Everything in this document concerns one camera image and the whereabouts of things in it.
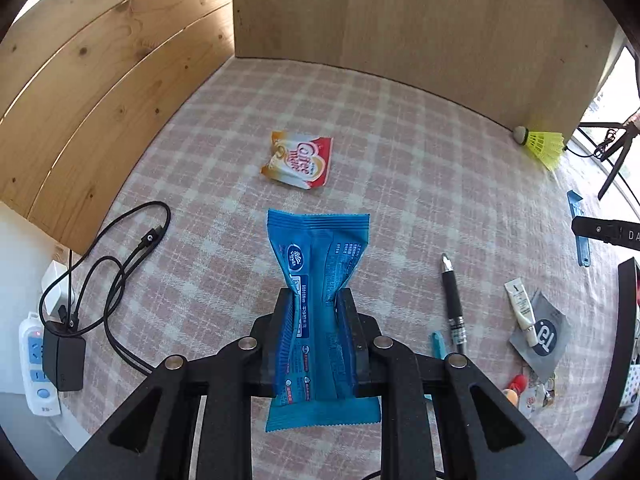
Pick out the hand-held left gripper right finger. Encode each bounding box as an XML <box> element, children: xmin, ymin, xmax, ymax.
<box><xmin>335</xmin><ymin>290</ymin><xmax>578</xmax><ymax>480</ymax></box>

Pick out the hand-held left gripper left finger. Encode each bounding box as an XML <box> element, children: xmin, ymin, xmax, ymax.
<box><xmin>57</xmin><ymin>287</ymin><xmax>296</xmax><ymax>480</ymax></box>

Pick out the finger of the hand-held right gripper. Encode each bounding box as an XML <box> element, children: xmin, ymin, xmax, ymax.
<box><xmin>571</xmin><ymin>216</ymin><xmax>640</xmax><ymax>252</ymax></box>

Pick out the blue snack packet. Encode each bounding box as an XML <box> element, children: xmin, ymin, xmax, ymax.
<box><xmin>265</xmin><ymin>208</ymin><xmax>382</xmax><ymax>433</ymax></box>

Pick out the black storage box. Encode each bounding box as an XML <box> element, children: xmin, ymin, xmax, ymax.
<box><xmin>580</xmin><ymin>257</ymin><xmax>640</xmax><ymax>458</ymax></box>

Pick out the white orange creamer sachet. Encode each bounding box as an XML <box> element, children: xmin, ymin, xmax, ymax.
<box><xmin>259</xmin><ymin>131</ymin><xmax>334</xmax><ymax>191</ymax></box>

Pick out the blue plastic strip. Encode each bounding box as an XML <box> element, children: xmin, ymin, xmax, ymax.
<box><xmin>566</xmin><ymin>190</ymin><xmax>592</xmax><ymax>267</ymax></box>

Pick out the black tripod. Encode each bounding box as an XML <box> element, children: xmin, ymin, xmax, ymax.
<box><xmin>575</xmin><ymin>110</ymin><xmax>640</xmax><ymax>201</ymax></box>

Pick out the yellow shuttlecock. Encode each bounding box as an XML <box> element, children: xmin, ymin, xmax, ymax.
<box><xmin>512</xmin><ymin>126</ymin><xmax>566</xmax><ymax>172</ymax></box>

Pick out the small white cream tube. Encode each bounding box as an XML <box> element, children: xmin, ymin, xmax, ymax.
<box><xmin>503</xmin><ymin>280</ymin><xmax>540</xmax><ymax>347</ymax></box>

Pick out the black pen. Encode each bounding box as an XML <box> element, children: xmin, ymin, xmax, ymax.
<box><xmin>440</xmin><ymin>254</ymin><xmax>468</xmax><ymax>356</ymax></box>

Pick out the grey foil sachet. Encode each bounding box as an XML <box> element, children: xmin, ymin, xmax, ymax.
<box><xmin>510</xmin><ymin>290</ymin><xmax>572</xmax><ymax>375</ymax></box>

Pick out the pink plaid tablecloth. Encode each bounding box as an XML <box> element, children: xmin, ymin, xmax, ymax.
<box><xmin>60</xmin><ymin>56</ymin><xmax>631</xmax><ymax>480</ymax></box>

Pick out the small white printed packet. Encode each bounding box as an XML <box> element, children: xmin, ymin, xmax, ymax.
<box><xmin>520</xmin><ymin>372</ymin><xmax>557</xmax><ymax>413</ymax></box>

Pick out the small red orange toy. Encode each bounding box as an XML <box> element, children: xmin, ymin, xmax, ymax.
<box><xmin>500</xmin><ymin>367</ymin><xmax>531</xmax><ymax>407</ymax></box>

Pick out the white power strip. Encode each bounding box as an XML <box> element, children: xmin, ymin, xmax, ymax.
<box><xmin>19</xmin><ymin>311</ymin><xmax>62</xmax><ymax>417</ymax></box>

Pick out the light wooden board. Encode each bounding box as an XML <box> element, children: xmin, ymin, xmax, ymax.
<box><xmin>232</xmin><ymin>0</ymin><xmax>618</xmax><ymax>133</ymax></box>

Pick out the pine plank panel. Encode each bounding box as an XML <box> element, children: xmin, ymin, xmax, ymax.
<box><xmin>0</xmin><ymin>0</ymin><xmax>236</xmax><ymax>256</ymax></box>

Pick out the black charging cable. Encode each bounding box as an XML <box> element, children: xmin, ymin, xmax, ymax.
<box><xmin>39</xmin><ymin>201</ymin><xmax>172</xmax><ymax>376</ymax></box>

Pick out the white wall charger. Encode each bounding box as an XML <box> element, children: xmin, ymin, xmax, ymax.
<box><xmin>41</xmin><ymin>260</ymin><xmax>76</xmax><ymax>328</ymax></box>

